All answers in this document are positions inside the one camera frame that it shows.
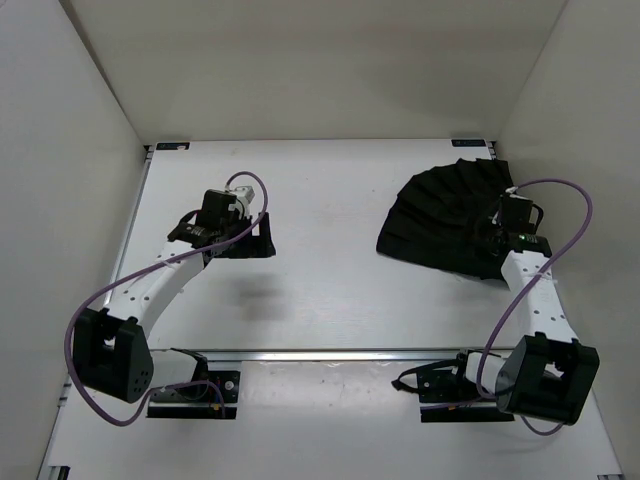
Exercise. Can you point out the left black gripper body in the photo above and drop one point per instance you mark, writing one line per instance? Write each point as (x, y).
(237, 224)

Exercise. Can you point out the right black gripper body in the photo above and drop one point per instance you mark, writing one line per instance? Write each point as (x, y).
(487, 230)

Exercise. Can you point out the black pleated skirt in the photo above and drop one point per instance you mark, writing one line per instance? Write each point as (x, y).
(436, 218)

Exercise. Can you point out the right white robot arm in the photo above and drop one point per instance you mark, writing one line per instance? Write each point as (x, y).
(549, 374)

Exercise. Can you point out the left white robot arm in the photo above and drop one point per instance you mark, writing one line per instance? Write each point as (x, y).
(110, 351)

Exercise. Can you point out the left table label sticker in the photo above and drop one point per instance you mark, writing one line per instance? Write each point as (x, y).
(172, 146)

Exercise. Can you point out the table label sticker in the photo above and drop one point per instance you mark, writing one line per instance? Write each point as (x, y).
(468, 143)
(172, 146)

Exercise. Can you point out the right table label sticker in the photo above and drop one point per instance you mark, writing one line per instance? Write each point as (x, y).
(468, 143)

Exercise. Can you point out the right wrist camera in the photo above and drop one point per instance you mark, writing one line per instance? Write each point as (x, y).
(520, 214)

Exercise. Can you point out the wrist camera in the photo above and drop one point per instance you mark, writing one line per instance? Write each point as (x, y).
(520, 214)
(243, 195)

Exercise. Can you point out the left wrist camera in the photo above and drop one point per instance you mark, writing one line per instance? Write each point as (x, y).
(243, 195)

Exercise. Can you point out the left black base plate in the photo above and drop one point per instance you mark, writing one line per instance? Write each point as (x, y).
(200, 402)

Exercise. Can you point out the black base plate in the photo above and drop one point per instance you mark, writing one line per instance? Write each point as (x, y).
(200, 402)
(446, 397)

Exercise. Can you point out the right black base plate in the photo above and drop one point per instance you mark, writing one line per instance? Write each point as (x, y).
(446, 397)

